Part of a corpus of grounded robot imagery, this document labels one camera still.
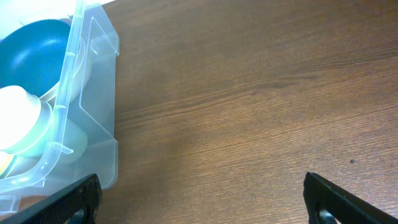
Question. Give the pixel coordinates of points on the cream plastic cup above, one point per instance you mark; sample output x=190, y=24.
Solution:
x=19, y=112

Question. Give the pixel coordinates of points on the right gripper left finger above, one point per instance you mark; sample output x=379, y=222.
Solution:
x=76, y=203

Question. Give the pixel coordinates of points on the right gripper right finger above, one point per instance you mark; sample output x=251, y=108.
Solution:
x=326, y=202

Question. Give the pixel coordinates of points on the blue large bowl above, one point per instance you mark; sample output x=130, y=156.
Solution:
x=32, y=56

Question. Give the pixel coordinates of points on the clear plastic storage container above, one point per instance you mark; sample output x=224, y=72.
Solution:
x=70, y=139

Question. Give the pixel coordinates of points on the yellow small bowl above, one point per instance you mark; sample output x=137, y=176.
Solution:
x=5, y=161

